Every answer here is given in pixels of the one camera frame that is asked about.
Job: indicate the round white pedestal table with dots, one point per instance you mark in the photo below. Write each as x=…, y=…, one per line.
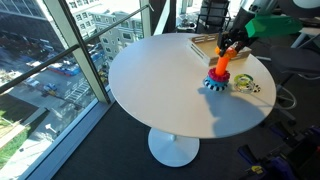
x=160, y=82

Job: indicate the orange stacking stand post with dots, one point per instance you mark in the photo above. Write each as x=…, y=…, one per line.
x=221, y=65

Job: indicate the black office chair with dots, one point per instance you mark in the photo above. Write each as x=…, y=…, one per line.
x=213, y=16

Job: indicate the wooden slatted tray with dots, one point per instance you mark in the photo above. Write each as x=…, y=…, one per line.
x=203, y=46

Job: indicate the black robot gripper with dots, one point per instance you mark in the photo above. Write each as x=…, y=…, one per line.
x=235, y=39

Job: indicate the black bag with clamps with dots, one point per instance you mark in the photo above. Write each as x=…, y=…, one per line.
x=298, y=158

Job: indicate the robot arm with green cover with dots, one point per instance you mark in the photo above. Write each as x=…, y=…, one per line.
x=255, y=19

